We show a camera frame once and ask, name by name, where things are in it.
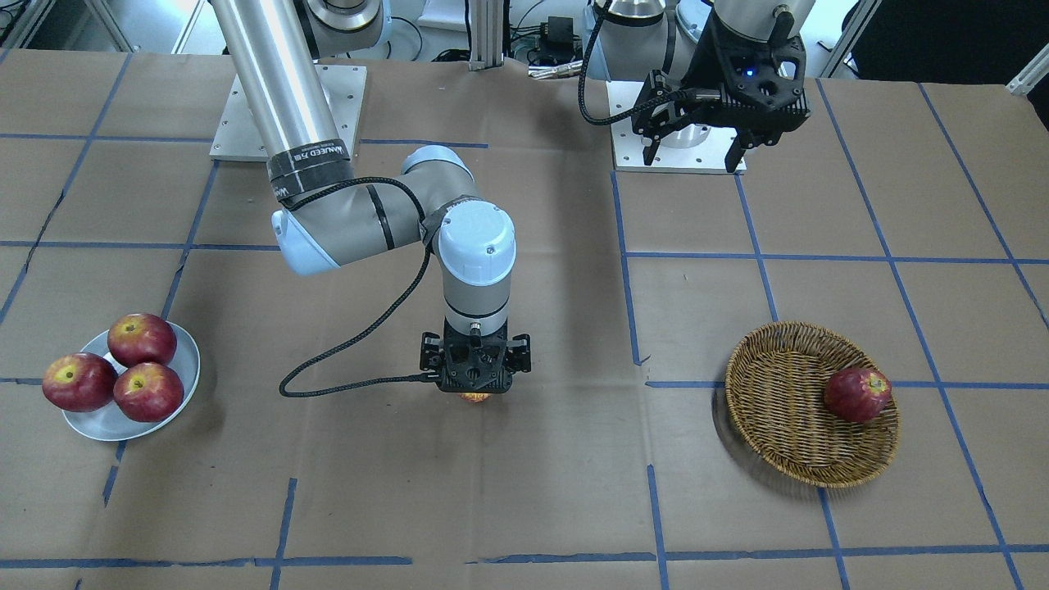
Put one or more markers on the aluminium frame post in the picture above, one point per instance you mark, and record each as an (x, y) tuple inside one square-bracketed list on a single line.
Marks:
[(487, 34)]

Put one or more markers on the yellow-red apple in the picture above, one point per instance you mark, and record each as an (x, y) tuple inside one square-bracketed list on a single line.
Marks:
[(475, 398)]

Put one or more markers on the red apple on plate back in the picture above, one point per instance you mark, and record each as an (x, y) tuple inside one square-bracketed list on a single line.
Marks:
[(137, 338)]

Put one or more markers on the red apple on plate side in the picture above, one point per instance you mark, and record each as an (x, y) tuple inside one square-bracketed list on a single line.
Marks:
[(79, 382)]

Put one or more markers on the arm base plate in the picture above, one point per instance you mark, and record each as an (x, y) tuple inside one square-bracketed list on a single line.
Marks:
[(695, 149), (344, 106)]

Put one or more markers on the red apple on plate front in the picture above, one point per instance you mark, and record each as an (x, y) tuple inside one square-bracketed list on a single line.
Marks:
[(148, 393)]

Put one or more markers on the brown wicker basket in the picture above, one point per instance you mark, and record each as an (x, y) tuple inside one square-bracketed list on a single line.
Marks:
[(774, 390)]

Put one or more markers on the dark red apple in basket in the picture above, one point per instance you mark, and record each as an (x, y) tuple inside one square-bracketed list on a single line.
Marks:
[(857, 394)]

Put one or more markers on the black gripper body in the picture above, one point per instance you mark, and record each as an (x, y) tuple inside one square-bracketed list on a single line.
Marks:
[(429, 352), (702, 72)]

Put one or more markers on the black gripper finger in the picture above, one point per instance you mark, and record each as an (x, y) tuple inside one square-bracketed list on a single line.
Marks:
[(659, 111), (741, 143)]

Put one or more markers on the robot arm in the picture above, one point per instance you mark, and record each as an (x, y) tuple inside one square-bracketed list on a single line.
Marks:
[(636, 14), (328, 217)]

